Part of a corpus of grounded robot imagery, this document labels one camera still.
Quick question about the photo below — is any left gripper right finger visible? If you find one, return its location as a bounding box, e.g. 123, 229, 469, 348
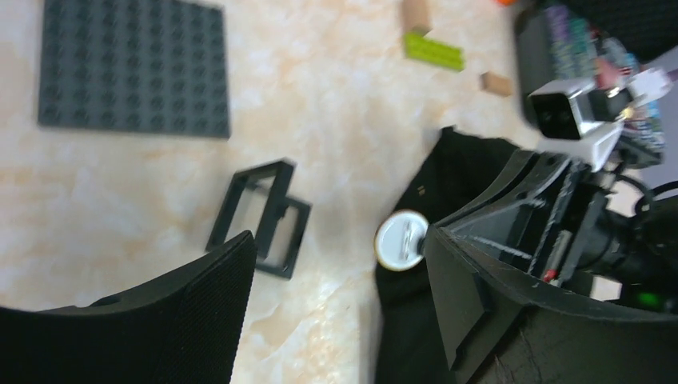
423, 225, 678, 384

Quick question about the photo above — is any dark grey lego baseplate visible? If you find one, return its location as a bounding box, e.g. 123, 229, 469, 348
38, 0, 231, 139

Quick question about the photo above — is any green lego brick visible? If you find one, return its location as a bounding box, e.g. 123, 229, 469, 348
403, 32, 465, 72

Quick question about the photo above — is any black garment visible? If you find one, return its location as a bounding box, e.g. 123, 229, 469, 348
373, 126, 538, 383

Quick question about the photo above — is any black square frame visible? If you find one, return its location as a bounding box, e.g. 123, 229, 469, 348
205, 158, 313, 280

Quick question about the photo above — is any tan wooden block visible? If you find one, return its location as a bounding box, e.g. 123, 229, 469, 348
480, 71, 513, 97

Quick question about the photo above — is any brown wooden block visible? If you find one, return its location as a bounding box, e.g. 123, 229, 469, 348
401, 0, 432, 35

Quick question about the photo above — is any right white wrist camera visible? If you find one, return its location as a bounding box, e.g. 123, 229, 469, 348
526, 78, 633, 172

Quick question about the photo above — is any black poker chip case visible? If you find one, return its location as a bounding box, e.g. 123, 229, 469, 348
513, 1, 666, 169

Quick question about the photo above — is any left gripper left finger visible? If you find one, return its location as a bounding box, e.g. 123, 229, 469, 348
1, 231, 257, 383

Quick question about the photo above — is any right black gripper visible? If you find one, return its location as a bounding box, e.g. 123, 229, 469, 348
426, 154, 677, 313

